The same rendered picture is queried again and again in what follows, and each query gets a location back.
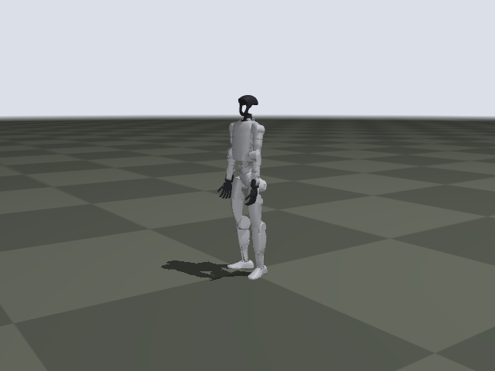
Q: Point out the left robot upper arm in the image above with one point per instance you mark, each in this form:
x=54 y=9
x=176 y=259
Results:
x=258 y=132

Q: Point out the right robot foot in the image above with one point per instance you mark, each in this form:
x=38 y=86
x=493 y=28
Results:
x=240 y=264

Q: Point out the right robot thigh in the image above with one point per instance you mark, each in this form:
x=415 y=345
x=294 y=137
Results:
x=237 y=203

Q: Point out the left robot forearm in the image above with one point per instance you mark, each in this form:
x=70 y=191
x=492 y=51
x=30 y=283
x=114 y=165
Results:
x=255 y=171

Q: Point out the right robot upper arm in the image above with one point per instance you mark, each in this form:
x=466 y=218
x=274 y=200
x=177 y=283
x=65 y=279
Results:
x=229 y=150

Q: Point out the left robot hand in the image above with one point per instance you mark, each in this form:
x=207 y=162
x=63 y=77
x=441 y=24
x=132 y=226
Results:
x=253 y=194

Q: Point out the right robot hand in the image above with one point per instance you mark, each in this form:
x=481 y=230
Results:
x=226 y=187

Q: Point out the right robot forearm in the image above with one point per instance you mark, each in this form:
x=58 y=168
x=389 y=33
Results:
x=230 y=170

